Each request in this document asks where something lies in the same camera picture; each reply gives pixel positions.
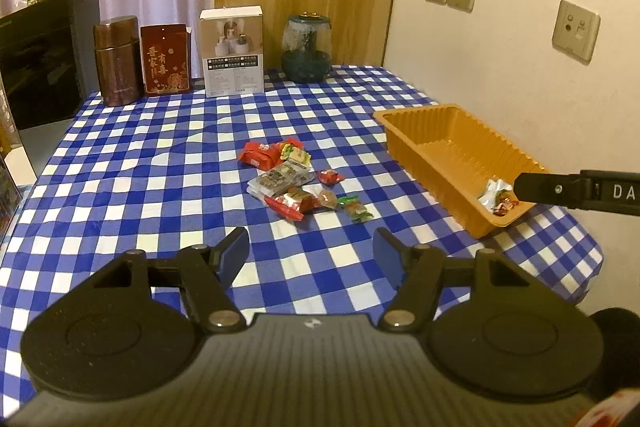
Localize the dark green glass jar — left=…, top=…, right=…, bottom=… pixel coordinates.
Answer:
left=280, top=11, right=333, bottom=84

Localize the colourful box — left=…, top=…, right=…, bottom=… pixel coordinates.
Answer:
left=0, top=154, right=23, bottom=238

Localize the green candy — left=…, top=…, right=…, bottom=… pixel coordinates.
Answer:
left=337, top=196, right=375, bottom=222

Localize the orange snack packet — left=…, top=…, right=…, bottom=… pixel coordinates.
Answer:
left=287, top=186, right=321, bottom=210

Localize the brown candy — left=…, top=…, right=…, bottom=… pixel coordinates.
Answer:
left=315, top=188, right=342, bottom=210

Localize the white green snack packet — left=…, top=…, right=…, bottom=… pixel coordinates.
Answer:
left=477, top=179, right=516, bottom=204

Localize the red snack packet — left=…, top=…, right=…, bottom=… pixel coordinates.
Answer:
left=264, top=193, right=307, bottom=222
left=237, top=139, right=282, bottom=171

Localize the beige data socket plate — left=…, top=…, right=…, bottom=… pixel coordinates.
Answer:
left=551, top=0, right=601, bottom=62

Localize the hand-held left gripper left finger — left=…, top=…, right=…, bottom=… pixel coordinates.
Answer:
left=91, top=227, right=250, bottom=336

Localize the orange plastic tray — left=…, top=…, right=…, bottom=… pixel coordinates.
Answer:
left=373, top=103, right=552, bottom=240

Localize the red box with gold print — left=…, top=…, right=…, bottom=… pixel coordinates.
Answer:
left=140, top=24, right=193, bottom=96

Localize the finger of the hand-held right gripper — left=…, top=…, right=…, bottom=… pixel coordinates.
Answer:
left=513, top=170, right=586, bottom=208

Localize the black monitor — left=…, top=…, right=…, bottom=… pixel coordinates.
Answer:
left=0, top=0, right=102, bottom=131

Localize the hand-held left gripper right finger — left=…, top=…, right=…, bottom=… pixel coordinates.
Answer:
left=373, top=227, right=534, bottom=336

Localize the blue white checkered tablecloth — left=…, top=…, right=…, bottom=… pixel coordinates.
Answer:
left=0, top=65, right=604, bottom=427

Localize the black round object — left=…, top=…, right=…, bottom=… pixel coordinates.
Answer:
left=586, top=307, right=640, bottom=405

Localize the brown tin canister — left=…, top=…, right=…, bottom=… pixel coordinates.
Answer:
left=93, top=15, right=141, bottom=108

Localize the white product box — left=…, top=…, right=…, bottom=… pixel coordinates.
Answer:
left=199, top=6, right=266, bottom=98

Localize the grey snack packet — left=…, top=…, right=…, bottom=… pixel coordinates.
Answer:
left=247, top=162, right=314, bottom=202

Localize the green yellow snack packet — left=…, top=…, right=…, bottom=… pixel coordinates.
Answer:
left=277, top=138, right=312, bottom=168

